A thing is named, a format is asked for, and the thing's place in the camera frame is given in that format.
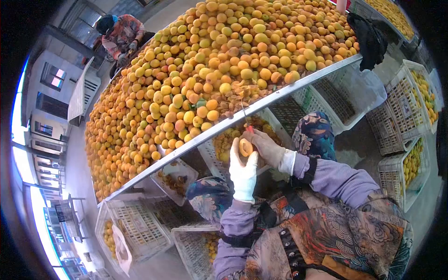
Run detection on person's left hand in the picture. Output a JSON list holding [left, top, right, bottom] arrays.
[[229, 137, 259, 204]]

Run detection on person's right hand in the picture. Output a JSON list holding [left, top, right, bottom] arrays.
[[242, 128, 297, 176]]

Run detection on person's left thumb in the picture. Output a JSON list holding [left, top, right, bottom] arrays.
[[229, 137, 241, 169]]

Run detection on person's right fingers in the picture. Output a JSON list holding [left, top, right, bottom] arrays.
[[242, 128, 269, 153]]

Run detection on red-handled small knife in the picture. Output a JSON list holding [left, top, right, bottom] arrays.
[[240, 99, 255, 134]]

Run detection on halved apricot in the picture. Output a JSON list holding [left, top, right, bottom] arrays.
[[239, 138, 253, 158]]

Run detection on white crate of apricot halves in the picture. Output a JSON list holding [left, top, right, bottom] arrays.
[[197, 108, 294, 182]]

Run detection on metal sorting table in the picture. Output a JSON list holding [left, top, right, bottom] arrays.
[[84, 0, 363, 210]]

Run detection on black wrist band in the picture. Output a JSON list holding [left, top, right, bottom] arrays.
[[220, 201, 279, 248], [300, 157, 318, 185]]

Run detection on white tray of pits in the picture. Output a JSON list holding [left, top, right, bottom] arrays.
[[150, 157, 199, 207]]

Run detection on pile of apricots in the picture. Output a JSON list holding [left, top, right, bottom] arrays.
[[85, 0, 360, 202]]

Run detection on large white plastic crate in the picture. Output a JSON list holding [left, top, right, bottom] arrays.
[[269, 60, 388, 136]]

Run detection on white crate with apricots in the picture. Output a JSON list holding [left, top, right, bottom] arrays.
[[171, 226, 222, 280], [95, 195, 174, 274], [378, 136, 432, 213]]

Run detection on person's body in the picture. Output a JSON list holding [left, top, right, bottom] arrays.
[[241, 187, 415, 280]]

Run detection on white plastic bag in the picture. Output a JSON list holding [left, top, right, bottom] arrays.
[[111, 224, 133, 276]]

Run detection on black cloth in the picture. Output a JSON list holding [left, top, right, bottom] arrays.
[[346, 12, 388, 72]]

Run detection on stacked white crates with apricots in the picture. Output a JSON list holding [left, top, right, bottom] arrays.
[[365, 59, 440, 157]]

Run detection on tray full of apricots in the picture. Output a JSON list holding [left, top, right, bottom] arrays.
[[349, 0, 418, 43]]

